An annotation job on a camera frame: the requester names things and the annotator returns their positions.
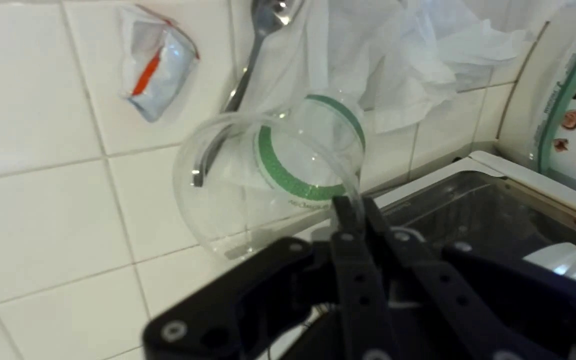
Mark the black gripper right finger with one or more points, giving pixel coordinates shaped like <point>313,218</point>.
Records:
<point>448,292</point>

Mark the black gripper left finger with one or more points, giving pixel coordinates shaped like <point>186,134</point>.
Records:
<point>355,287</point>

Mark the clear cup with green band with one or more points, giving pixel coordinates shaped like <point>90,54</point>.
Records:
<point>300,153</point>

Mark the red and white sachet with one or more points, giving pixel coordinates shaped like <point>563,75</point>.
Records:
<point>159,67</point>

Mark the translucent white plastic bag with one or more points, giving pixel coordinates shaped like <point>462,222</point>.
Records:
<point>394,61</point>

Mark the metal spoon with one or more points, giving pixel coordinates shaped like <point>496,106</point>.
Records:
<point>261,26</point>

